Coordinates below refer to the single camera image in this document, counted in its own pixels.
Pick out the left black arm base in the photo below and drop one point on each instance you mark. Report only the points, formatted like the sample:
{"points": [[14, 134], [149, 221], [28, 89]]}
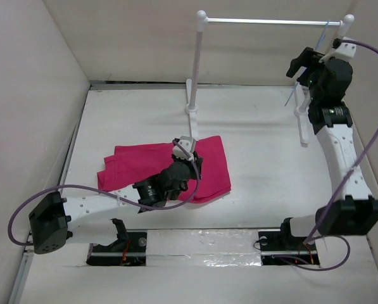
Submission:
{"points": [[128, 250]]}

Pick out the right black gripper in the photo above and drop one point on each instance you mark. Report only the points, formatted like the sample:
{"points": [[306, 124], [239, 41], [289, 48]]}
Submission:
{"points": [[309, 58]]}

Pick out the silver taped centre panel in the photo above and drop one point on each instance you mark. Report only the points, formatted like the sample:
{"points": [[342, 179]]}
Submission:
{"points": [[202, 248]]}

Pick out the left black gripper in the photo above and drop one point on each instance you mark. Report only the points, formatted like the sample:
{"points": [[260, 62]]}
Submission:
{"points": [[194, 175]]}

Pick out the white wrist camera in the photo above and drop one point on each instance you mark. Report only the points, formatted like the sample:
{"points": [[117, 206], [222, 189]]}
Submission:
{"points": [[183, 148], [341, 50]]}

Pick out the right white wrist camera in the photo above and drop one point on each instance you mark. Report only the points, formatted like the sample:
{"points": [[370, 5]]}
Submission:
{"points": [[341, 50]]}

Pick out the white clothes rack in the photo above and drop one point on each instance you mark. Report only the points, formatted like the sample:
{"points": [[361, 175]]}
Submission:
{"points": [[192, 84]]}

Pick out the light blue wire hanger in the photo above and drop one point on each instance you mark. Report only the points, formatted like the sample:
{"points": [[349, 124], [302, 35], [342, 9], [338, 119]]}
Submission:
{"points": [[316, 48]]}

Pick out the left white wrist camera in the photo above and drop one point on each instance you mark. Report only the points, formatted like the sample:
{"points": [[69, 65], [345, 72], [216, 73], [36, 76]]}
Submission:
{"points": [[183, 148]]}

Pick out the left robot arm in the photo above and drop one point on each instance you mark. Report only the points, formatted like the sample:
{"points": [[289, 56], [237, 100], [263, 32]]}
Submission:
{"points": [[56, 220]]}

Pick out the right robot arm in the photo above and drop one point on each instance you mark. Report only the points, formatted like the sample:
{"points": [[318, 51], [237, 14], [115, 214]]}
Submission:
{"points": [[352, 210]]}

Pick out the pink trousers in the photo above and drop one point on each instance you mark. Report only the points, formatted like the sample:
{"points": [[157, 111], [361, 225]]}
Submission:
{"points": [[130, 164]]}

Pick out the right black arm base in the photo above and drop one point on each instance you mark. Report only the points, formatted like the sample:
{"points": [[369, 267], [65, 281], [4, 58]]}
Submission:
{"points": [[279, 247]]}

